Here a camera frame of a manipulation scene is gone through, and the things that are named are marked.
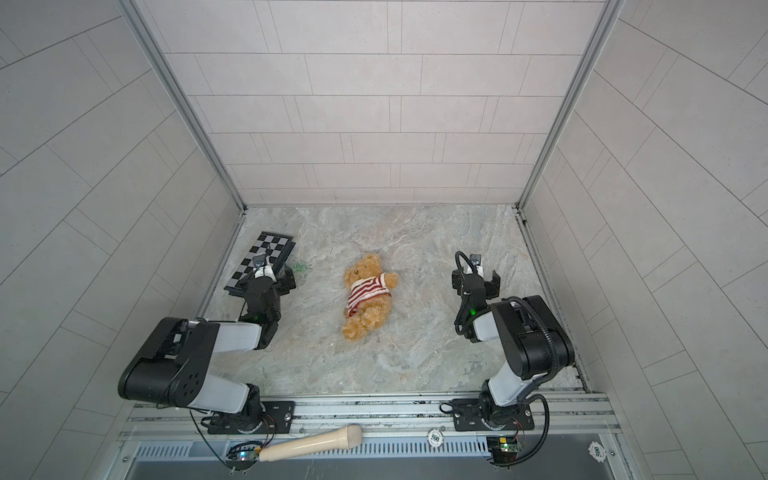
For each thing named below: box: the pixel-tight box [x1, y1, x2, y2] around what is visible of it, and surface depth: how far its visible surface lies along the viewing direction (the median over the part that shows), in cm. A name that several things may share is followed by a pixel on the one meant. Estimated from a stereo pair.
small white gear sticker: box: [588, 441, 606, 463], surface depth 68 cm
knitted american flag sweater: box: [347, 273, 391, 317], surface depth 86 cm
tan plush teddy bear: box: [342, 254, 399, 341], surface depth 84 cm
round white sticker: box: [428, 430, 443, 447], surface depth 70 cm
